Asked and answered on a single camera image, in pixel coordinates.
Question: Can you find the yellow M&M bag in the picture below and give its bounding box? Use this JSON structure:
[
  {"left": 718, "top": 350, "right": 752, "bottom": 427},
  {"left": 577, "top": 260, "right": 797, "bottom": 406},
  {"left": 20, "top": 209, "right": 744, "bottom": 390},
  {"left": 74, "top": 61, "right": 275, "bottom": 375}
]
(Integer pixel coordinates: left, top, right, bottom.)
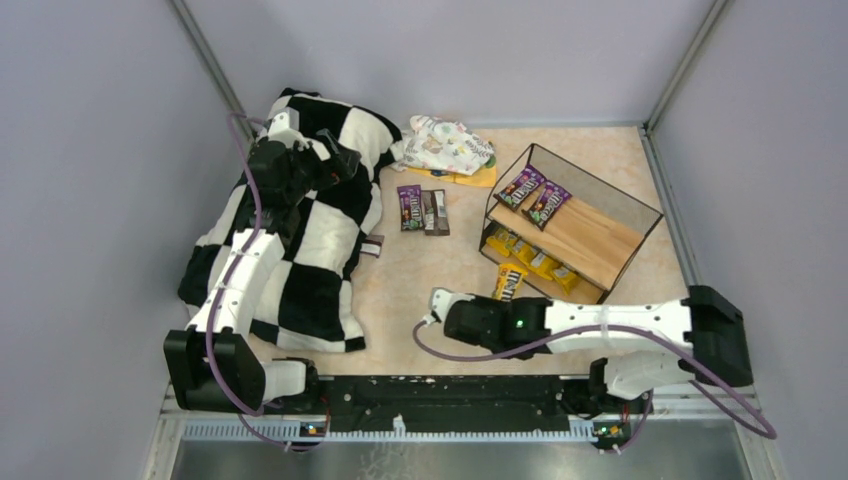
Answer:
[{"left": 492, "top": 263, "right": 528, "bottom": 301}]

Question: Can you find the purple m&m bag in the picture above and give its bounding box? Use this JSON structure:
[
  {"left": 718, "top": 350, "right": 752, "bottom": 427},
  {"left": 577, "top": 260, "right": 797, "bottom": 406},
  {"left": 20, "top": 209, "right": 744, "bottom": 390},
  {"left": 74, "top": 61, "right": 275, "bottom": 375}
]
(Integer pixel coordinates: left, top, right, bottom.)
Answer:
[
  {"left": 522, "top": 181, "right": 572, "bottom": 231},
  {"left": 493, "top": 165, "right": 547, "bottom": 212},
  {"left": 397, "top": 185, "right": 424, "bottom": 232}
]

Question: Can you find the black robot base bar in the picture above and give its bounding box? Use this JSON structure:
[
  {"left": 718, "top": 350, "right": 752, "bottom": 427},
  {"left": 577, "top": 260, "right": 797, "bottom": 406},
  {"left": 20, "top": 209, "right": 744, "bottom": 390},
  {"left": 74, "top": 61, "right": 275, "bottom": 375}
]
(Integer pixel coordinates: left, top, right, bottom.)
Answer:
[{"left": 264, "top": 374, "right": 654, "bottom": 435}]

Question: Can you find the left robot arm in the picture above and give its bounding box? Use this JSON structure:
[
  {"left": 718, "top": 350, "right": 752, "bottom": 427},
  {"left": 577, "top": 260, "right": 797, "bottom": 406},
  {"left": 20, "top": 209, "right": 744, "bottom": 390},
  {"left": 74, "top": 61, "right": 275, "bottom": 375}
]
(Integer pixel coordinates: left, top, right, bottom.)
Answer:
[{"left": 164, "top": 127, "right": 361, "bottom": 416}]

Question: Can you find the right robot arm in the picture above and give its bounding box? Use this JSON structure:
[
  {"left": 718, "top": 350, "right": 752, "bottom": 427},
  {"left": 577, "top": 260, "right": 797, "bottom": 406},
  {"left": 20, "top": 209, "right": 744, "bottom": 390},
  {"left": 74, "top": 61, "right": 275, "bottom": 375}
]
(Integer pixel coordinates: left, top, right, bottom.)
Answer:
[{"left": 420, "top": 286, "right": 756, "bottom": 418}]

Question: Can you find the yellow M&M bags lower shelf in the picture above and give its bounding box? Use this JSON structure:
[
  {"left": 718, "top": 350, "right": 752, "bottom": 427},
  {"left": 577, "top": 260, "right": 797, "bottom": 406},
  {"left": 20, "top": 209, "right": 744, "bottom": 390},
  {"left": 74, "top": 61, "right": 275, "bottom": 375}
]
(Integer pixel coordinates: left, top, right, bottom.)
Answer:
[{"left": 485, "top": 227, "right": 581, "bottom": 295}]

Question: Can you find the purple M&M bag on shelf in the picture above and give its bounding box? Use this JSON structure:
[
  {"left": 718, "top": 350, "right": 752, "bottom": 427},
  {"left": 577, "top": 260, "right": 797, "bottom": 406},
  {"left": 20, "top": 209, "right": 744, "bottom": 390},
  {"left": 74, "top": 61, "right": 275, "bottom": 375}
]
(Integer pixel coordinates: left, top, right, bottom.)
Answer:
[{"left": 493, "top": 165, "right": 547, "bottom": 212}]

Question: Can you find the purple M&M bag on table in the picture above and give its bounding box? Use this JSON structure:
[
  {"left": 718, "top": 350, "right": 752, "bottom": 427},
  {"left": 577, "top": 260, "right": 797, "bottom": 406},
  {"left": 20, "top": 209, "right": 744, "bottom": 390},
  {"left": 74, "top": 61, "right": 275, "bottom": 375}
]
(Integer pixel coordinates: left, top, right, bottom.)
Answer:
[{"left": 397, "top": 185, "right": 424, "bottom": 232}]

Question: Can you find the floral white cloth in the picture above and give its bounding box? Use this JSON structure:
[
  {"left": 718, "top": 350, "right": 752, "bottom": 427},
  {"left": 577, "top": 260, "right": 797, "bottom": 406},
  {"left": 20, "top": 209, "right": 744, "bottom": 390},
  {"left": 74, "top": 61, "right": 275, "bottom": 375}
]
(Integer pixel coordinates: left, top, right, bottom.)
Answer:
[{"left": 392, "top": 115, "right": 495, "bottom": 176}]

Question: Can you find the brown M&M bag on table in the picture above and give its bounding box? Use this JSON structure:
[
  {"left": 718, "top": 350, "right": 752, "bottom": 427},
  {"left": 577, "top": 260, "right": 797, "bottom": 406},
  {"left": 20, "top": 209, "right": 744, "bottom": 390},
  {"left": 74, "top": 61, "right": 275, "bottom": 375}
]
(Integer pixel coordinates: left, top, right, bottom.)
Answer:
[{"left": 422, "top": 189, "right": 450, "bottom": 236}]

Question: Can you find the black white checkered pillow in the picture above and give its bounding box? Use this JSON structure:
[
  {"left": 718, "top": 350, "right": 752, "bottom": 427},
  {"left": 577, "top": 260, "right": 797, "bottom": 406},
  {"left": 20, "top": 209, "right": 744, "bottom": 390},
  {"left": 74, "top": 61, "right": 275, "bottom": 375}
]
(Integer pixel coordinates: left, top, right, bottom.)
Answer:
[{"left": 177, "top": 87, "right": 403, "bottom": 354}]

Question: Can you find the yellow cloth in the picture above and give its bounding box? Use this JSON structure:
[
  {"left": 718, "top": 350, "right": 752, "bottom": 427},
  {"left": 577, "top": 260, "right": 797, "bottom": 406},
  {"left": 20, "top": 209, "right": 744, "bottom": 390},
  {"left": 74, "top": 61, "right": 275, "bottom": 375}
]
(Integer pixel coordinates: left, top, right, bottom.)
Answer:
[{"left": 405, "top": 165, "right": 498, "bottom": 188}]

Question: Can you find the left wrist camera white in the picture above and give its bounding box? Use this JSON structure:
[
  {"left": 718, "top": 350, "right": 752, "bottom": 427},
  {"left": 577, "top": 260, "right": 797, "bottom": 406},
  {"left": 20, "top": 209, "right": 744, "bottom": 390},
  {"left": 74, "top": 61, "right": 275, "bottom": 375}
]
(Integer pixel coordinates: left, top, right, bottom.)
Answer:
[{"left": 265, "top": 107, "right": 311, "bottom": 151}]

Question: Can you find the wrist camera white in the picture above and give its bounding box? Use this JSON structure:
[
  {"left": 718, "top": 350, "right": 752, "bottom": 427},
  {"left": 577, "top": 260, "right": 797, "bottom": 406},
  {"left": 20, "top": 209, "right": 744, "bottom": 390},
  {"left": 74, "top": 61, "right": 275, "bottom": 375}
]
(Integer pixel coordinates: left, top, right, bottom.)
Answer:
[
  {"left": 265, "top": 107, "right": 311, "bottom": 151},
  {"left": 422, "top": 287, "right": 476, "bottom": 324}
]

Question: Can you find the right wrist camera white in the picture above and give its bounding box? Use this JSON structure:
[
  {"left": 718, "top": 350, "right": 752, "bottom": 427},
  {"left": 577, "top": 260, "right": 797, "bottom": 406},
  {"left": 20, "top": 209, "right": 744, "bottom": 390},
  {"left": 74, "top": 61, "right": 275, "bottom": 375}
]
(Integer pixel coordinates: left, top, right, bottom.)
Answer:
[{"left": 422, "top": 287, "right": 476, "bottom": 324}]

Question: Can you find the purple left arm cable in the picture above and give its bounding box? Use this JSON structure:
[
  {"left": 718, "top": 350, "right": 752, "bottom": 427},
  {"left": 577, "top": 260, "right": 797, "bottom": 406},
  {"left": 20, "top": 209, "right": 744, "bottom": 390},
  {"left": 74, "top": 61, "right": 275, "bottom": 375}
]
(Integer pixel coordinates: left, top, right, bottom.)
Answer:
[{"left": 205, "top": 112, "right": 319, "bottom": 453}]

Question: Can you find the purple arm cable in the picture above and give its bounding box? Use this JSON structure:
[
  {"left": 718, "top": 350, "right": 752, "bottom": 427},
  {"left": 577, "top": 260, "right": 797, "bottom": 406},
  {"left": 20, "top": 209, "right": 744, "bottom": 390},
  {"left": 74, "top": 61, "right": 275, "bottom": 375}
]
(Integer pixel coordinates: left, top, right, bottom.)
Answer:
[
  {"left": 205, "top": 112, "right": 319, "bottom": 453},
  {"left": 411, "top": 319, "right": 778, "bottom": 442}
]

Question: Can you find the black wire wooden shelf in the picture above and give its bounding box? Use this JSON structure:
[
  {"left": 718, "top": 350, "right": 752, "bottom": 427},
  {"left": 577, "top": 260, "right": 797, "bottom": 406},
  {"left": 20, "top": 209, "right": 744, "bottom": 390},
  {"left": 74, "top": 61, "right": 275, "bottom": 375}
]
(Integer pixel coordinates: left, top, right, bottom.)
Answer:
[{"left": 479, "top": 143, "right": 663, "bottom": 304}]

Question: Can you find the white toothed rail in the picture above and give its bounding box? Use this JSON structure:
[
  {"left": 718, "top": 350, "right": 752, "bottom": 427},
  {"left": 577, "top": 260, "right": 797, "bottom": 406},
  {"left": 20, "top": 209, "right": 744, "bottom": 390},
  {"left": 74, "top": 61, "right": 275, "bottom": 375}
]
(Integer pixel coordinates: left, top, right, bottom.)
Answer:
[{"left": 182, "top": 415, "right": 597, "bottom": 443}]

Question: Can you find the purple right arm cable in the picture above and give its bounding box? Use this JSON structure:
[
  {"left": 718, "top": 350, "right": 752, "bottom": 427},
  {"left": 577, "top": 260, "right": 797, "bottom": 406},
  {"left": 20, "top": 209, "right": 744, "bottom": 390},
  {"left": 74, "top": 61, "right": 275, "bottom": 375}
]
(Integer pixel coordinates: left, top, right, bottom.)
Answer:
[{"left": 411, "top": 319, "right": 778, "bottom": 442}]

